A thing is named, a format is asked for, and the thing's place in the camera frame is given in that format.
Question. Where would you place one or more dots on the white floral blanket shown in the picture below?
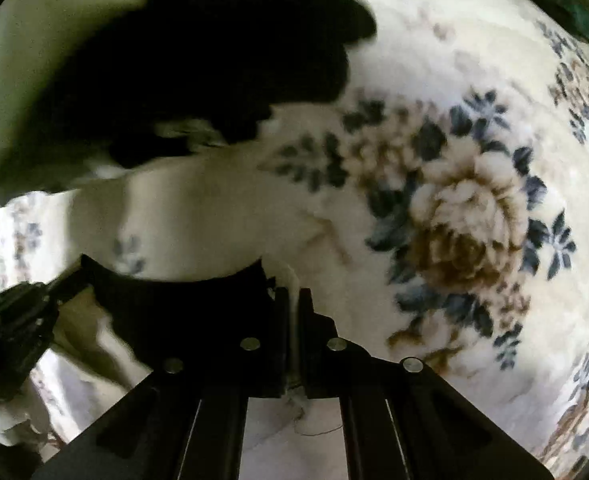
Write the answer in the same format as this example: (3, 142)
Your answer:
(424, 110)

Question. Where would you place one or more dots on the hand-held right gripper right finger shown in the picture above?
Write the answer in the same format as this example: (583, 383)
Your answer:
(308, 345)

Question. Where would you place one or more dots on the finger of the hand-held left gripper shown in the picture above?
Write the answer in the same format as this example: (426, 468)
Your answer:
(69, 282)

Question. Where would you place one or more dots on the cream cloth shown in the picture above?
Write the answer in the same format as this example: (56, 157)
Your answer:
(49, 60)

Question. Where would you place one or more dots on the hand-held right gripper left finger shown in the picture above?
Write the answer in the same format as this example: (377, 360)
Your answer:
(278, 345)

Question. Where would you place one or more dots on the dark cloth pile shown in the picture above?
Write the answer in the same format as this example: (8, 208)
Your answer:
(214, 50)

